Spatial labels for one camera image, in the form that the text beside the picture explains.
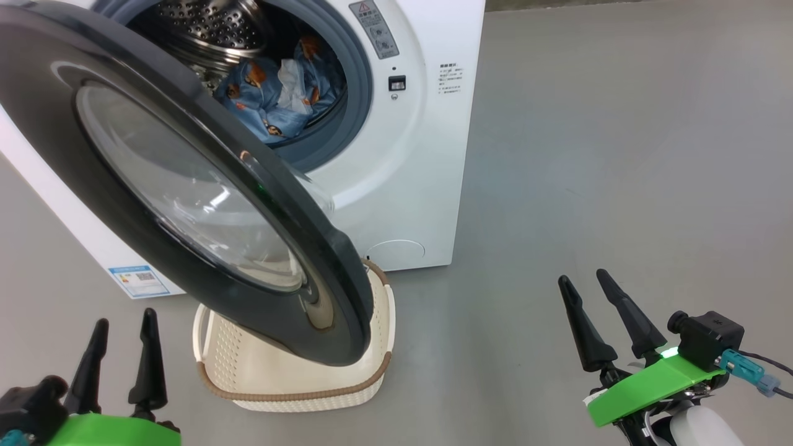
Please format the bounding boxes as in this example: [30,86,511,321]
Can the grey rubber door gasket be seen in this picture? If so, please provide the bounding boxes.
[93,0,374,174]

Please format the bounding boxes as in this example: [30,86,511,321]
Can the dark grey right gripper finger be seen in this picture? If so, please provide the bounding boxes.
[558,275,618,372]
[596,268,668,360]

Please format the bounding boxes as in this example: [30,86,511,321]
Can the black round glass machine door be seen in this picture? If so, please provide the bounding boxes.
[0,0,374,367]

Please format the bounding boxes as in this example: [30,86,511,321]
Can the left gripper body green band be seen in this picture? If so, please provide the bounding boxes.
[46,412,182,446]

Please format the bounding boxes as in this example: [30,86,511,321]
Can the blue energy label sticker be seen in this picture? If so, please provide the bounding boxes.
[108,265,170,299]

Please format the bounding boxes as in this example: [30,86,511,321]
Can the small printed text label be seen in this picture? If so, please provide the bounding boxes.
[439,62,464,95]

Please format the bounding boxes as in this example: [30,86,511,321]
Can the right camera cable teal plug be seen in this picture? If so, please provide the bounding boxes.
[719,349,793,400]

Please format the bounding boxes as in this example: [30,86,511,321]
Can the grey warning sticker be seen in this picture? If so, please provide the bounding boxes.
[349,0,400,60]

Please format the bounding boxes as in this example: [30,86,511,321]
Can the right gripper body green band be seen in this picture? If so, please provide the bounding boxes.
[584,348,729,446]

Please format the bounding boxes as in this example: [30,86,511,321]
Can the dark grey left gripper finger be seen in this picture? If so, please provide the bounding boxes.
[64,318,110,414]
[128,308,169,422]

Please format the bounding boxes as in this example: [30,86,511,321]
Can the cream basket with brown rim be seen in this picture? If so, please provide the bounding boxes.
[192,259,397,413]

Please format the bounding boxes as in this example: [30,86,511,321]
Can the round white filter cover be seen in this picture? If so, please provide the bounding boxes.
[366,239,426,268]

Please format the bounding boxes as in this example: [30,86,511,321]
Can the white front-load washing machine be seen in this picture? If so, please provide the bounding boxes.
[0,0,486,299]

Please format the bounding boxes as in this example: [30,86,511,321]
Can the cream cartoon print garment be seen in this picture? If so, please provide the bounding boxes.
[277,58,317,115]

